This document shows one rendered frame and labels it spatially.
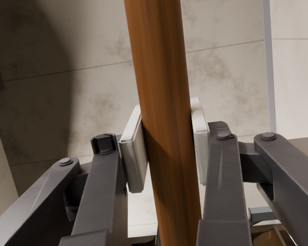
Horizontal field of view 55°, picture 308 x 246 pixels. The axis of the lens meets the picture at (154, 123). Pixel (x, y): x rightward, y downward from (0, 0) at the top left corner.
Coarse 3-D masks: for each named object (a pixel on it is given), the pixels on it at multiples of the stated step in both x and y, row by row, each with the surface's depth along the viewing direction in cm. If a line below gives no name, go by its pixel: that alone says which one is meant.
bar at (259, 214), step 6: (252, 210) 119; (258, 210) 118; (264, 210) 118; (270, 210) 117; (252, 216) 117; (258, 216) 117; (264, 216) 117; (270, 216) 117; (252, 222) 119; (258, 222) 120
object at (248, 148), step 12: (216, 132) 16; (228, 132) 15; (240, 144) 14; (252, 144) 13; (240, 156) 13; (252, 156) 13; (252, 168) 13; (264, 168) 13; (252, 180) 13; (264, 180) 13
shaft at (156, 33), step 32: (128, 0) 15; (160, 0) 15; (160, 32) 15; (160, 64) 15; (160, 96) 16; (160, 128) 17; (192, 128) 18; (160, 160) 17; (192, 160) 18; (160, 192) 18; (192, 192) 18; (160, 224) 19; (192, 224) 19
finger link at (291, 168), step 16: (256, 144) 12; (272, 144) 12; (288, 144) 12; (272, 160) 11; (288, 160) 11; (304, 160) 10; (288, 176) 10; (304, 176) 9; (272, 192) 12; (288, 192) 10; (304, 192) 9; (272, 208) 12; (288, 208) 10; (304, 208) 9; (288, 224) 10; (304, 224) 9; (304, 240) 9
